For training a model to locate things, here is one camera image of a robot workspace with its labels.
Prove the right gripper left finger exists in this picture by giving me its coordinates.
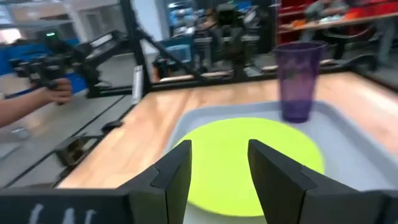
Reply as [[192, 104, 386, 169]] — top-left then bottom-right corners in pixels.
[[0, 139, 193, 224]]

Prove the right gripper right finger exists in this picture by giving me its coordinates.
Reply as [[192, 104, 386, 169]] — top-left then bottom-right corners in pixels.
[[247, 139, 398, 224]]

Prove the lime green plate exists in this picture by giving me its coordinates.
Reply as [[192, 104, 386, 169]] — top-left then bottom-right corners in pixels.
[[175, 117, 326, 218]]

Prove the purple plastic cup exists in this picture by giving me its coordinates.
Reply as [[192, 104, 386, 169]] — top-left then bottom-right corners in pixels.
[[273, 40, 328, 124]]

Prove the person's forearm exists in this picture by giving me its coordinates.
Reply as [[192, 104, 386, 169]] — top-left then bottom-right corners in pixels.
[[0, 90, 50, 129]]

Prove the grey plastic tray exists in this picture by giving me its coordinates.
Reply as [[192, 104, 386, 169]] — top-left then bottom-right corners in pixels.
[[162, 100, 398, 224]]

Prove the person's hand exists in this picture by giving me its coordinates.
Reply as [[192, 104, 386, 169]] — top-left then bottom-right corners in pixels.
[[43, 77, 74, 106]]

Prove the black office chair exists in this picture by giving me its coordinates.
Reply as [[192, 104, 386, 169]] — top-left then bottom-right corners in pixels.
[[322, 26, 374, 60]]

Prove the wooden desk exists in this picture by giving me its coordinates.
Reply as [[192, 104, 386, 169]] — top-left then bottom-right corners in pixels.
[[277, 11, 398, 33]]

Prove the person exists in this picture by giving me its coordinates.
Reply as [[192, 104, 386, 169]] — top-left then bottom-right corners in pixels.
[[303, 0, 349, 23]]

